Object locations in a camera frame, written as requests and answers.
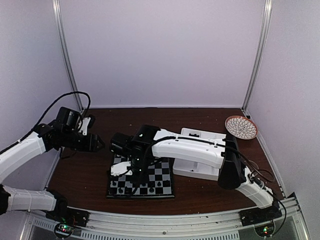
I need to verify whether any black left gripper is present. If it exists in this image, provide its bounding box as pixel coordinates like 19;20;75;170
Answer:
62;129;105;153

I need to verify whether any black white chess board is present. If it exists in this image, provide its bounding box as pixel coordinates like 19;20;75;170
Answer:
106;158;175;199

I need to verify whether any black chess pawn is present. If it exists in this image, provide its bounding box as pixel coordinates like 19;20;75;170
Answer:
163;180;170;187

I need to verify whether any white plastic compartment tray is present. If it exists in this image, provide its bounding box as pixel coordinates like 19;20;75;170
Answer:
173;127;227;181

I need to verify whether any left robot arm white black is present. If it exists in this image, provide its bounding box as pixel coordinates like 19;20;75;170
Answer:
0;107;105;222

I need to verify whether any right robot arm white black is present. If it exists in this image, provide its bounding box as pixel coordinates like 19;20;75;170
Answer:
109;125;279;221

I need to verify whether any black chess pieces pile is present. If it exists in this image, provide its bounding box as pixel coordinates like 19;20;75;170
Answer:
189;133;200;138

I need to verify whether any patterned ceramic plate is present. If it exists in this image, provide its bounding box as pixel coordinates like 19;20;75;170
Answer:
225;115;258;140

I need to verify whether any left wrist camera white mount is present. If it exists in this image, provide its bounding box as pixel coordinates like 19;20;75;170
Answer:
78;114;96;136

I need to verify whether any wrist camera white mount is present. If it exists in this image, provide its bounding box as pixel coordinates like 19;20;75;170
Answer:
110;161;133;177
78;114;96;136

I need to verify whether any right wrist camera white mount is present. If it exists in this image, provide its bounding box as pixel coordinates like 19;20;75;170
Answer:
110;161;133;177

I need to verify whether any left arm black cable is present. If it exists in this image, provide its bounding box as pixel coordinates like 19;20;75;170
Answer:
24;91;91;136

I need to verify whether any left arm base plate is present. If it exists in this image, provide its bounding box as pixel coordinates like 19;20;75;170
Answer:
44;207;90;227

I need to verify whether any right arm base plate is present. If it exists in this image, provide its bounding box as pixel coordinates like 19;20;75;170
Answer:
239;206;282;226

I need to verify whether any left aluminium frame post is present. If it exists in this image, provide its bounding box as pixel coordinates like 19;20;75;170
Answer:
51;0;85;112

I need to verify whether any aluminium frame post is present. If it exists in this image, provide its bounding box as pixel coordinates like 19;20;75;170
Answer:
51;0;85;112
241;0;273;113

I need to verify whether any front aluminium rail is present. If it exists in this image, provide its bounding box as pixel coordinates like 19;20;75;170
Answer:
18;197;311;240

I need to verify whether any right aluminium frame post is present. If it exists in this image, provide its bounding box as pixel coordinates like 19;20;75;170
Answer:
241;0;273;113

